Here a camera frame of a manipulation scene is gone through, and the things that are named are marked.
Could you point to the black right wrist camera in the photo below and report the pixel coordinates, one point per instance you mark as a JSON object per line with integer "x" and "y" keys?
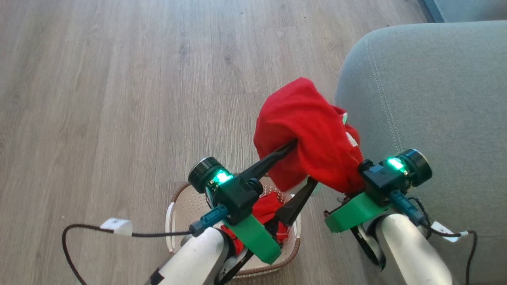
{"x": 378, "y": 178}

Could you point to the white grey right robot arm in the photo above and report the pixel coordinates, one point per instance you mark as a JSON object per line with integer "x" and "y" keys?
{"x": 412, "y": 253}

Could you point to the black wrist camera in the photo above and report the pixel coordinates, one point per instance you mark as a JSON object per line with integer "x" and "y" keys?
{"x": 378, "y": 178}
{"x": 237, "y": 198}

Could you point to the small red garment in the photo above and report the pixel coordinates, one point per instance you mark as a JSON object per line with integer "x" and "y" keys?
{"x": 267, "y": 209}

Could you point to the right gripper green bracket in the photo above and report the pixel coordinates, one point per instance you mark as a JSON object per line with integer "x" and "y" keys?
{"x": 356, "y": 211}

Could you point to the cream perforated laundry basket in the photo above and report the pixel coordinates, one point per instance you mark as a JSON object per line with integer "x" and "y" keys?
{"x": 186, "y": 206}

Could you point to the blue-grey sofa section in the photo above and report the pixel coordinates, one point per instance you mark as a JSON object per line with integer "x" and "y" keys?
{"x": 467, "y": 8}

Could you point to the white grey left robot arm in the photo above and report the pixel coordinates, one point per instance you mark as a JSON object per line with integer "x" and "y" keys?
{"x": 194, "y": 261}

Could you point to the grey fabric sofa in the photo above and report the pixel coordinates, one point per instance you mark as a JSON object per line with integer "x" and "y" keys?
{"x": 435, "y": 118}

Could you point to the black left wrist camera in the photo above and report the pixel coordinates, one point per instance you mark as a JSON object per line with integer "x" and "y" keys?
{"x": 237, "y": 198}

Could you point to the left gripper green bracket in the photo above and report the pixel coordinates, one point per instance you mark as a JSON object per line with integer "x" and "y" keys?
{"x": 206, "y": 172}

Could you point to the large red garment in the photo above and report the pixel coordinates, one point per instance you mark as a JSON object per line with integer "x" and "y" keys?
{"x": 309, "y": 130}

